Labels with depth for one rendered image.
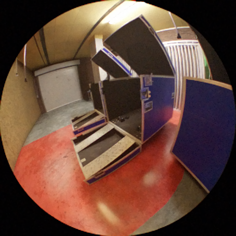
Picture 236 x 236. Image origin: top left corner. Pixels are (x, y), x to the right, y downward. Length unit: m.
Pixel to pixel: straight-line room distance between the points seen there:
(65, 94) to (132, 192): 6.28
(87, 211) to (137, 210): 0.47
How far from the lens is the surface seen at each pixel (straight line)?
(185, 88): 0.73
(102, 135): 1.40
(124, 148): 1.08
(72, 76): 6.55
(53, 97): 6.42
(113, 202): 0.95
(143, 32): 1.30
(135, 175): 1.02
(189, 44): 2.75
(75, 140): 1.60
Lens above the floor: 0.93
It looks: 26 degrees down
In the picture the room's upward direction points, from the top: 8 degrees counter-clockwise
